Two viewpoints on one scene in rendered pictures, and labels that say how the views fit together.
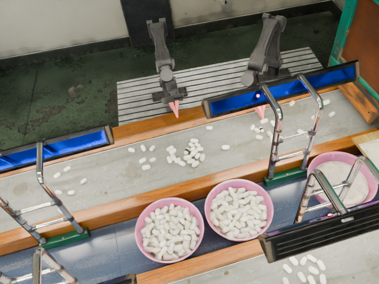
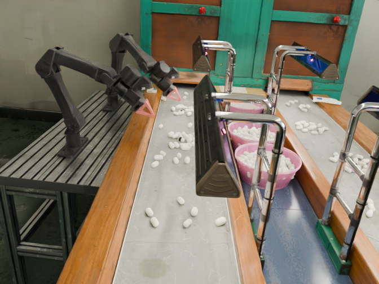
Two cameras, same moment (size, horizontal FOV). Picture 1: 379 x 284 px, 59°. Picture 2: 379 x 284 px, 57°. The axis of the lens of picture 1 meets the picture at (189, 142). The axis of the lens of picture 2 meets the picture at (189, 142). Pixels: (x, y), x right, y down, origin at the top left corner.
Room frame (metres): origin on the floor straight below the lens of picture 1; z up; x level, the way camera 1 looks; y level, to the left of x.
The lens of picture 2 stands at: (0.74, 1.41, 1.38)
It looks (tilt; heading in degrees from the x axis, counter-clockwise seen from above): 24 degrees down; 277
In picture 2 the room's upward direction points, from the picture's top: 4 degrees clockwise
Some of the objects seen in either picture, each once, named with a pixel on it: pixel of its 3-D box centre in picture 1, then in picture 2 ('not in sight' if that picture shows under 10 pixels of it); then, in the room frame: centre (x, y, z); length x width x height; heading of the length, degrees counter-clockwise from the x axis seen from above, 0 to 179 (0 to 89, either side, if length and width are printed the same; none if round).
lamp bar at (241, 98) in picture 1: (281, 86); (200, 50); (0.95, -0.38, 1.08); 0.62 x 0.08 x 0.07; 99
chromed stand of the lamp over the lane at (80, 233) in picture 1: (44, 197); (234, 180); (0.72, 0.57, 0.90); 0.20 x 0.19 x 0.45; 99
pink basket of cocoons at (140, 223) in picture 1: (171, 233); (265, 166); (0.59, 0.12, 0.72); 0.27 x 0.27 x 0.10
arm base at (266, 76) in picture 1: (273, 70); (112, 100); (1.48, -0.53, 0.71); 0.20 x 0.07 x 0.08; 93
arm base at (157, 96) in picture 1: (168, 89); (73, 139); (1.44, 0.07, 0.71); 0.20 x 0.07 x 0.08; 93
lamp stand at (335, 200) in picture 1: (336, 218); (287, 91); (0.47, -0.45, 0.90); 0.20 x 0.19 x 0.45; 99
